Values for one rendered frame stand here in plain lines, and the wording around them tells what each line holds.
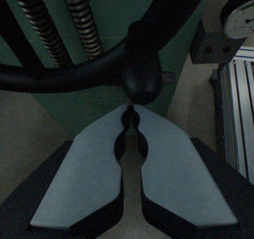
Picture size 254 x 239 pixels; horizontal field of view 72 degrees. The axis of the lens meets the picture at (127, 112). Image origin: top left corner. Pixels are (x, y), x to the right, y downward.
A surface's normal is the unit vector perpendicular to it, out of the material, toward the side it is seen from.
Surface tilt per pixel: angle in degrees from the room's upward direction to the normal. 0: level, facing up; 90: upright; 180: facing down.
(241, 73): 0
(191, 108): 0
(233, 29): 90
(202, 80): 0
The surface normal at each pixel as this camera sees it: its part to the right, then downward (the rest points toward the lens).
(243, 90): -0.04, -0.46
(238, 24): 0.01, 0.89
